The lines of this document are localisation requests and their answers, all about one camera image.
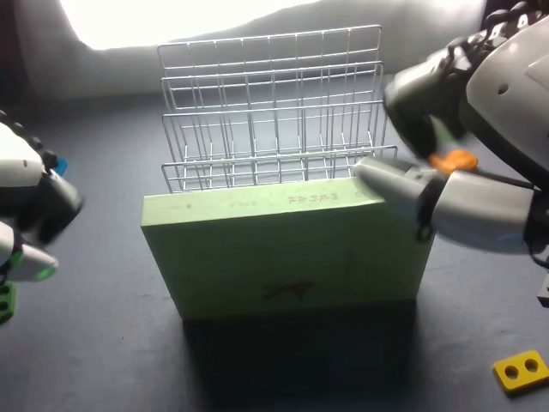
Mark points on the yellow two-hole block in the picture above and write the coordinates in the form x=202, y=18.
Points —
x=502, y=365

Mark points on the grey table cloth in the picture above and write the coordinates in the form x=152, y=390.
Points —
x=107, y=343

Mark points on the blue square holed block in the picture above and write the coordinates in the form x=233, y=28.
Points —
x=62, y=166

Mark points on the white backdrop sheet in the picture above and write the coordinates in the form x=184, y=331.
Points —
x=214, y=21

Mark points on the orange curved toy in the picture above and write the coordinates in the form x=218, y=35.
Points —
x=459, y=161

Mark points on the green holed block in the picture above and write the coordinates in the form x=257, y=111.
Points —
x=6, y=302

